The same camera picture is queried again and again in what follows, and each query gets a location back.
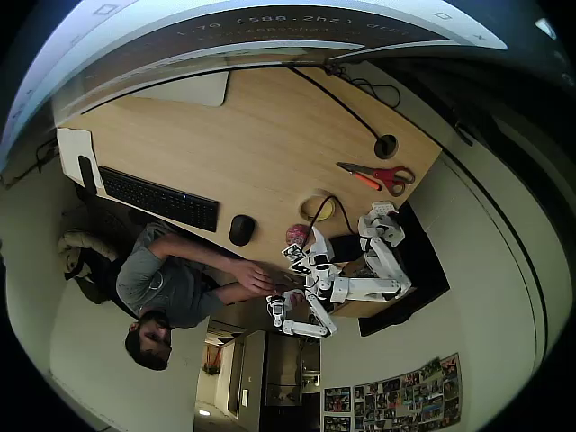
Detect beige tape roll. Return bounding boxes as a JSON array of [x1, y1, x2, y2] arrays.
[[300, 193, 339, 222]]

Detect white leader arm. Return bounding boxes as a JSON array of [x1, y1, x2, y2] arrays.
[[265, 290, 338, 339]]

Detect man's left forearm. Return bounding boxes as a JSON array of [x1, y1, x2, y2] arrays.
[[155, 233, 239, 275]]

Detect man's right hand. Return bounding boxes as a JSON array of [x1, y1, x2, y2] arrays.
[[281, 289, 307, 311]]

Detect man's left hand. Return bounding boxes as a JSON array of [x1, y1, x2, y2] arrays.
[[234, 259, 275, 292]]

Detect pink ball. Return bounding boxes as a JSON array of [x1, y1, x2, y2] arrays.
[[285, 223, 311, 248]]

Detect black computer mouse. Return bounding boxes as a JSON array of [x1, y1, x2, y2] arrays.
[[228, 214, 257, 248]]

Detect black side cabinet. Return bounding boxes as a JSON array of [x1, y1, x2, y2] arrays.
[[358, 200, 452, 338]]

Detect small photo sheet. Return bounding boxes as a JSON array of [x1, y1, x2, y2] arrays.
[[323, 415, 353, 432], [323, 386, 353, 414]]

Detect man in grey t-shirt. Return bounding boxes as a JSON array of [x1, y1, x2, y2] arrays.
[[115, 222, 226, 373]]

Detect large photo collage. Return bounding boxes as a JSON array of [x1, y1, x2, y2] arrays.
[[352, 351, 464, 432]]

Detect black keyboard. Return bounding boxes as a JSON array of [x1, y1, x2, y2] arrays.
[[97, 165, 221, 234]]

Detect grey monitor stand base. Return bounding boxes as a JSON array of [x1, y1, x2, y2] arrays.
[[128, 69, 231, 108]]

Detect curved computer monitor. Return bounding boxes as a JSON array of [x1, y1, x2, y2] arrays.
[[0, 0, 509, 175]]

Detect black office chair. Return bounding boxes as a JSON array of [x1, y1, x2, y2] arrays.
[[62, 188, 149, 307]]

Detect black phone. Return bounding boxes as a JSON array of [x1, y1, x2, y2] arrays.
[[76, 155, 98, 196]]

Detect beige jacket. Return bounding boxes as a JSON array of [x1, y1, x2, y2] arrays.
[[57, 228, 122, 281]]

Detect white paper sheet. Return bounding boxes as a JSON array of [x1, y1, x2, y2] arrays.
[[56, 127, 109, 199]]

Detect white ceiling lamp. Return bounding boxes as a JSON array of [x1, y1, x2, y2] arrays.
[[534, 16, 558, 41]]

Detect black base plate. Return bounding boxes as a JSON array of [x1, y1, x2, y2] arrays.
[[330, 233, 364, 263]]

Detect black camera cable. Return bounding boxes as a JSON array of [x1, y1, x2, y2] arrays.
[[305, 194, 353, 248]]

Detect orange handled tool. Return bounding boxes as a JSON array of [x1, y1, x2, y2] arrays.
[[354, 172, 383, 191]]

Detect red handled scissors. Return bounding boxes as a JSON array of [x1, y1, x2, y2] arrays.
[[336, 160, 416, 198]]

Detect round desk cable grommet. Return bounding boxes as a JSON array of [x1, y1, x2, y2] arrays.
[[373, 133, 400, 160]]

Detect thick black cable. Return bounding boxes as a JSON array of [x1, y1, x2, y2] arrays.
[[286, 66, 384, 144]]

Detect thin black cable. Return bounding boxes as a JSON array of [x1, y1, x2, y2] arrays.
[[323, 62, 401, 110]]

